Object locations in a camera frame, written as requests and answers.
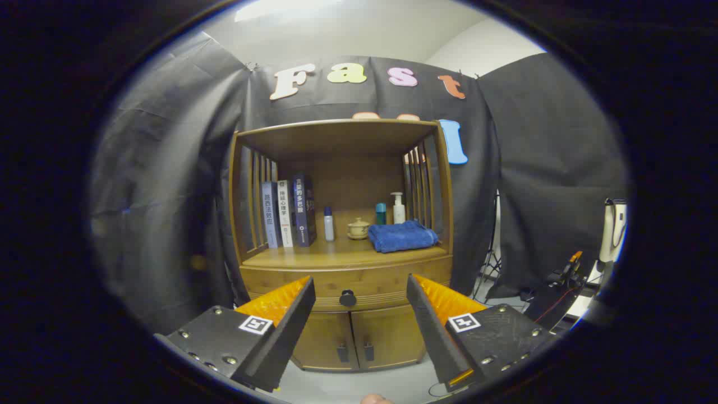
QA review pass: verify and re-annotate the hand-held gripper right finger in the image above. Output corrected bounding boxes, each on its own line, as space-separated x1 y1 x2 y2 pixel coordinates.
406 273 561 393

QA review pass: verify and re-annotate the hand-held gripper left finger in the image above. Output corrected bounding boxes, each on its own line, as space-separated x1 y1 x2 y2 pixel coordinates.
154 275 316 393

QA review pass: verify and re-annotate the wooden drawer with black knob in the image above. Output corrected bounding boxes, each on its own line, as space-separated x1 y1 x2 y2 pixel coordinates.
241 257 453 313

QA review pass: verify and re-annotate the wooden cabinet door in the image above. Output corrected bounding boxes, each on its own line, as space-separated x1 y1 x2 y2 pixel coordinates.
292 310 360 371
351 306 427 370

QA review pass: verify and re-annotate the wooden countertop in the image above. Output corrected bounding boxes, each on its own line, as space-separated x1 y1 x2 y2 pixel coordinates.
241 238 449 269

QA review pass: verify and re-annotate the wooden cabinet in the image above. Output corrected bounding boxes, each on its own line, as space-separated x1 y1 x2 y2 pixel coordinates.
227 118 455 372

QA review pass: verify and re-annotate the black tripod stand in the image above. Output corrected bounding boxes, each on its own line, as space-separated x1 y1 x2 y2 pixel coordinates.
471 191 503 301

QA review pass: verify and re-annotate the folded blue towel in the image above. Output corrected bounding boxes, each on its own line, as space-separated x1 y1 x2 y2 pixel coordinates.
367 220 439 254

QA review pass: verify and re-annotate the light blue book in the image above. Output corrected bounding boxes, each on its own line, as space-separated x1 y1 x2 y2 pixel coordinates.
261 181 283 249

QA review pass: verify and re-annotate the white book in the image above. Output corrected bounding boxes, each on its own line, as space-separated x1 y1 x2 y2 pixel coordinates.
277 180 295 248

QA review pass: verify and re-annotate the dark blue book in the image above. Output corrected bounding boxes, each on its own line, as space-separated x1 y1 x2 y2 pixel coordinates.
291 173 317 247

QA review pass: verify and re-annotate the black device with orange tip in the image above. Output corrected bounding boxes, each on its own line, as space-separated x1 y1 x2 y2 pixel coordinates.
524 251 590 332

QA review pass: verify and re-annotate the white appliance with cable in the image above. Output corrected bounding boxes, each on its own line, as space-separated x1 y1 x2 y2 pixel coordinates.
597 198 628 264

